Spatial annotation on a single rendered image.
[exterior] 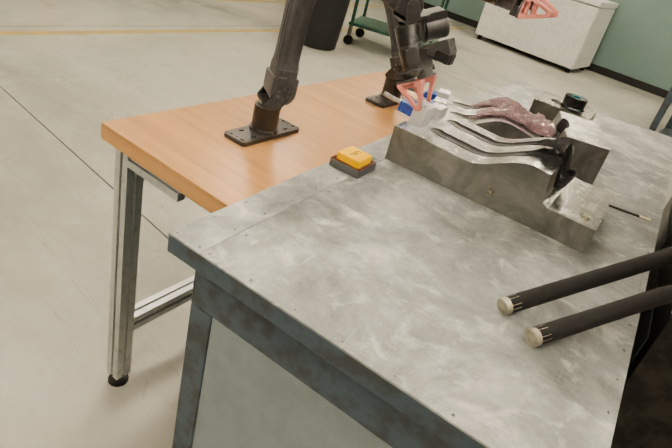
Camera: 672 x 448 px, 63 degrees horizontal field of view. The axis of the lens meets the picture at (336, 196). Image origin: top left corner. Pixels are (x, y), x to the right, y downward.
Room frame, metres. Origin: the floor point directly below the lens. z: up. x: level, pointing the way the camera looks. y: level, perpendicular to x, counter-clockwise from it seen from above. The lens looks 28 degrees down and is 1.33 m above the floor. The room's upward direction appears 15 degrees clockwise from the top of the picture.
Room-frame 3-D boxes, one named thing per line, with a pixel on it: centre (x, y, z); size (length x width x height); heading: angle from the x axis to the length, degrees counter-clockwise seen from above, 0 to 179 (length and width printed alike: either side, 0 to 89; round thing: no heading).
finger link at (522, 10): (1.55, -0.38, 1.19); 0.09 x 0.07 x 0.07; 60
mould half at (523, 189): (1.26, -0.37, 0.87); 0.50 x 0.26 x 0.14; 63
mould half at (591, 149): (1.61, -0.46, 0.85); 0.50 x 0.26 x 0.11; 81
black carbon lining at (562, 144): (1.27, -0.37, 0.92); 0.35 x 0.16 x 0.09; 63
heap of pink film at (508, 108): (1.61, -0.45, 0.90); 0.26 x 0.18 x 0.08; 81
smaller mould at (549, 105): (1.98, -0.72, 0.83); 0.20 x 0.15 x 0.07; 63
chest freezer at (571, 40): (8.16, -2.16, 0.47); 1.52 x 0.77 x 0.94; 55
